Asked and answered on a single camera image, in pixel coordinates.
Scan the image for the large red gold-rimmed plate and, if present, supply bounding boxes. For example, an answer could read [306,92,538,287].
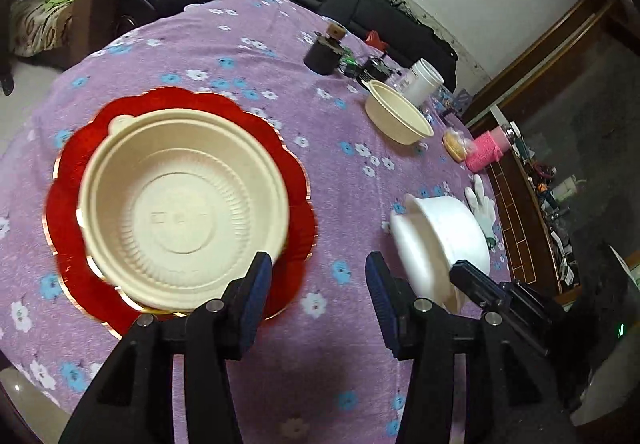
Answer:
[42,86,318,336]

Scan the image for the white plastic jar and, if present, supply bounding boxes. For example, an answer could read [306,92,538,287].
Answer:
[397,58,444,107]

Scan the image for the cream plastic bowl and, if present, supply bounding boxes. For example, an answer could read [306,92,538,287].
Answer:
[364,80,434,146]

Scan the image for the patterned cushion stool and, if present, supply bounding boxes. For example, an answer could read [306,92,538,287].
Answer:
[9,0,75,58]

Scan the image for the bagged bread snack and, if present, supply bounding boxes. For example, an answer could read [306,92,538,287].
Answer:
[442,128,476,164]

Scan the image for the black cylinder with wooden knob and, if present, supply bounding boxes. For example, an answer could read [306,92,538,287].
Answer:
[303,22,347,76]

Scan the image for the large white foam bowl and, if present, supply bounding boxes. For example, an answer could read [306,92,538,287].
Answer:
[390,194,490,314]

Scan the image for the white work glove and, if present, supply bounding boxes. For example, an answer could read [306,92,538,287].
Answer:
[464,174,498,250]

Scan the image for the pink sleeved thermos bottle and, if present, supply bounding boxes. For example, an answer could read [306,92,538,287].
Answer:
[465,121,521,173]

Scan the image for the green wrapped item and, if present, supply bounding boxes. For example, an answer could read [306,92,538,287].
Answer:
[338,55,362,79]

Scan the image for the black motor device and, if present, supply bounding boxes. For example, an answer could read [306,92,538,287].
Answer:
[360,54,397,82]

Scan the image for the wooden side cabinet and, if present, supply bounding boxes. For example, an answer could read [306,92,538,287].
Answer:
[463,0,624,304]

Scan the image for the cream plastic bowl ribbed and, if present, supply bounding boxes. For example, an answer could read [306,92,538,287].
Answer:
[76,108,290,313]

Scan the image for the red plastic bag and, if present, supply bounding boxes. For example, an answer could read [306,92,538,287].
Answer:
[364,30,388,53]

